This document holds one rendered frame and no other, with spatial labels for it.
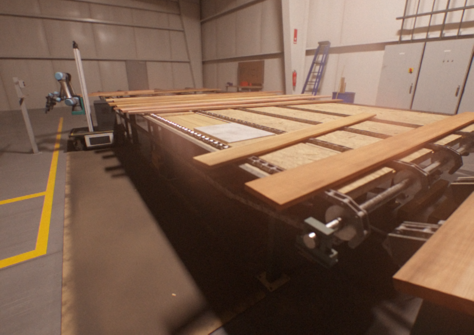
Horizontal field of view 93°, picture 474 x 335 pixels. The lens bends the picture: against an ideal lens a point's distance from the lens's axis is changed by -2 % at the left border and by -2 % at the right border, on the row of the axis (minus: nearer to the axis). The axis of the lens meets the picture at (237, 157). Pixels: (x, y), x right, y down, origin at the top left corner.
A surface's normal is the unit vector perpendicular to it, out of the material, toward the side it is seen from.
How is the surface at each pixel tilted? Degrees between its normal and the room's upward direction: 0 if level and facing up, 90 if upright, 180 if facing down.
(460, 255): 22
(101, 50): 91
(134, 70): 90
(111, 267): 0
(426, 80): 90
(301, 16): 90
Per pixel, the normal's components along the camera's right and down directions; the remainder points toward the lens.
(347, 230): -0.82, 0.18
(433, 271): -0.22, -0.98
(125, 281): 0.00, -0.95
